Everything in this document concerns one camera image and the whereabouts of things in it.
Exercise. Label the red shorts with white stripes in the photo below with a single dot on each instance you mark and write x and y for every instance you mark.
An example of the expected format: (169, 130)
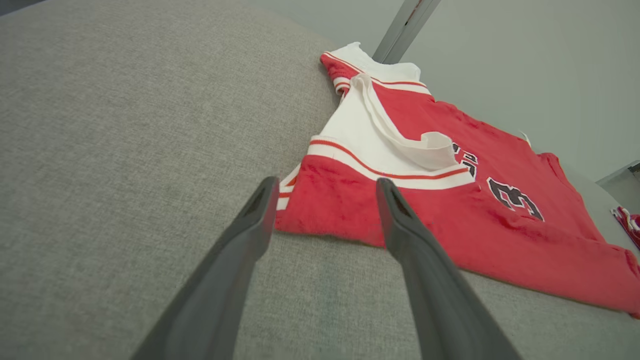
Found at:
(631, 227)

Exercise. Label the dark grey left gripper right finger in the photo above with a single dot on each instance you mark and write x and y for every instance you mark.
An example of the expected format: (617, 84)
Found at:
(440, 300)

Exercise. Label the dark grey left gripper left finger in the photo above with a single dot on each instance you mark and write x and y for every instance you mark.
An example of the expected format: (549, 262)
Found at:
(220, 290)

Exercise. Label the grey partition post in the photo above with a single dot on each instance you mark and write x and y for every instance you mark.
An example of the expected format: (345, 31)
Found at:
(405, 30)

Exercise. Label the red Bulls basketball jersey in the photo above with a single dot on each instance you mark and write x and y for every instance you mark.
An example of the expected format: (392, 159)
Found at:
(500, 240)

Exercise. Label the grey fabric sofa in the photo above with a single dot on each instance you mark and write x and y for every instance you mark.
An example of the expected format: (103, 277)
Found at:
(125, 150)

